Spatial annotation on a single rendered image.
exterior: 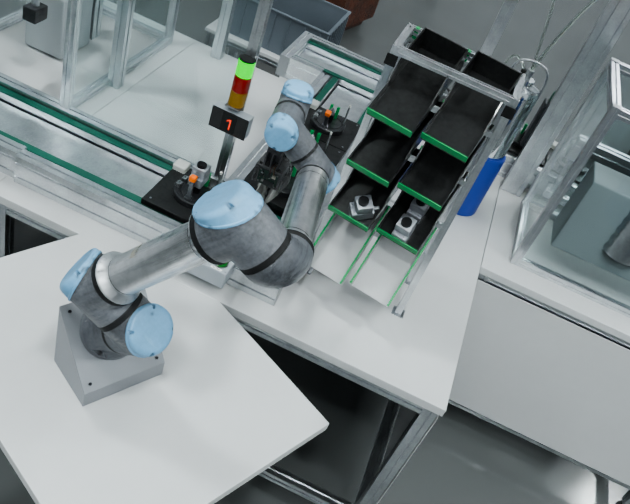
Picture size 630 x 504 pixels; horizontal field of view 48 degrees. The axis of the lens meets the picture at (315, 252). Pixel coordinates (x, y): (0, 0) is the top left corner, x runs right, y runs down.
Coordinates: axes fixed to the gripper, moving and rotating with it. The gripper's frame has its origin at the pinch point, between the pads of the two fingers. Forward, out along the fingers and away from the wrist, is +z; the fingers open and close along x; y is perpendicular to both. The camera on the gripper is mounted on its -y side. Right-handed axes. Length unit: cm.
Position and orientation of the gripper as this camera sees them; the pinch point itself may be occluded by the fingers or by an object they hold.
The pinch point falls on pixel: (266, 197)
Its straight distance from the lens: 189.1
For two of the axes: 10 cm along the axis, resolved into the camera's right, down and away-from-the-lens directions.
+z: -2.9, 7.1, 6.4
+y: -3.2, 5.5, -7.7
